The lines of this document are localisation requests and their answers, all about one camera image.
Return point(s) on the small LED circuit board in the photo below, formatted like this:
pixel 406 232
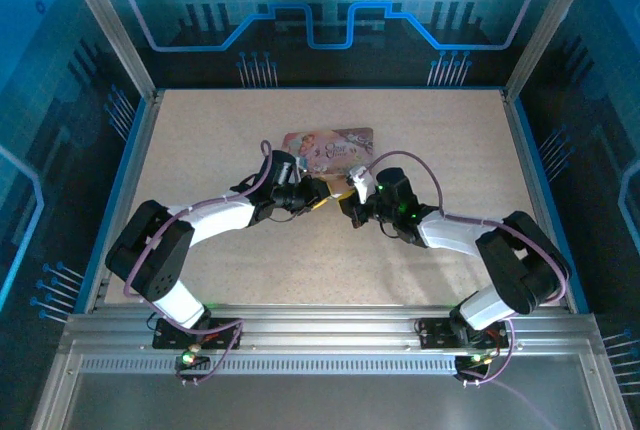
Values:
pixel 475 360
pixel 189 357

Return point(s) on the aluminium side rail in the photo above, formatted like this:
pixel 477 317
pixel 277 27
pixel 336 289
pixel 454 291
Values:
pixel 141 150
pixel 523 150

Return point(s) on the aluminium frame post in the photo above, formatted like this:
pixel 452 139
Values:
pixel 545 25
pixel 106 25

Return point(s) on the grey metal panel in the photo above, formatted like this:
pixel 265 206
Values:
pixel 325 405

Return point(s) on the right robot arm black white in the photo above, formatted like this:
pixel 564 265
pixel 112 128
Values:
pixel 510 260

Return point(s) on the pink illustrated tin box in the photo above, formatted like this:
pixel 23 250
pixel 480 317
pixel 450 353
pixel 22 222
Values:
pixel 345 142

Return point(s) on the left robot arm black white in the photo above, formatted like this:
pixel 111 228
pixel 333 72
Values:
pixel 165 260

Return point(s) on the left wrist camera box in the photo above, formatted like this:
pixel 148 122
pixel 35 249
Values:
pixel 294 170

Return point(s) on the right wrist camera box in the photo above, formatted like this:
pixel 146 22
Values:
pixel 361 182

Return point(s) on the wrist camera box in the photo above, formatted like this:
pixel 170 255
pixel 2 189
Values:
pixel 294 170
pixel 361 182

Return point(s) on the wide aluminium base rail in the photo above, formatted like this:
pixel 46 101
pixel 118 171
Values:
pixel 325 325

